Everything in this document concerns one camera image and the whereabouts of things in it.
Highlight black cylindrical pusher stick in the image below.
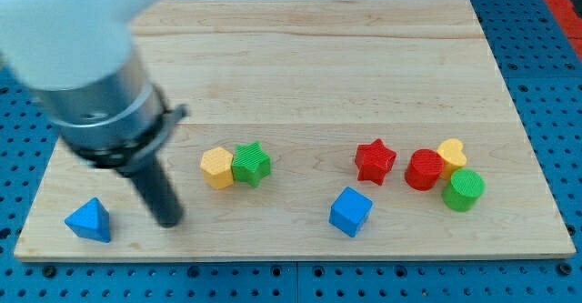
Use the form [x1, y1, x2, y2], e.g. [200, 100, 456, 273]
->
[128, 157, 184, 228]

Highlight yellow hexagon block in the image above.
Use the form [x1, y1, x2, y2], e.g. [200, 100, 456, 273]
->
[200, 146, 235, 189]

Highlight green star block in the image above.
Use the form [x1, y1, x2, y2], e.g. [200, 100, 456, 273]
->
[231, 141, 271, 187]

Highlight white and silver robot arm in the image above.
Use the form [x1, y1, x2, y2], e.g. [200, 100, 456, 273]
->
[1, 0, 187, 227]

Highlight blue triangle block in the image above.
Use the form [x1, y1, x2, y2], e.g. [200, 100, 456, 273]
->
[65, 197, 111, 243]

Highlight red star block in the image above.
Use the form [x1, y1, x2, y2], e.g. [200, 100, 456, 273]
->
[355, 138, 397, 186]

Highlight light wooden board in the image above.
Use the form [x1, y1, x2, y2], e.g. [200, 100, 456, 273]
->
[14, 0, 576, 263]

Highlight blue cube block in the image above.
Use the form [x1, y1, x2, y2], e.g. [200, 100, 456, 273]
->
[328, 187, 373, 237]

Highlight red cylinder block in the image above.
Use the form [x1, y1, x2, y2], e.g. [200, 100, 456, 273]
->
[405, 148, 445, 191]

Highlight yellow heart block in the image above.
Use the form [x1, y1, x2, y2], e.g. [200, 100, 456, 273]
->
[437, 138, 467, 180]

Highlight green cylinder block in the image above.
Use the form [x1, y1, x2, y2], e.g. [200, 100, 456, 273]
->
[442, 168, 486, 212]

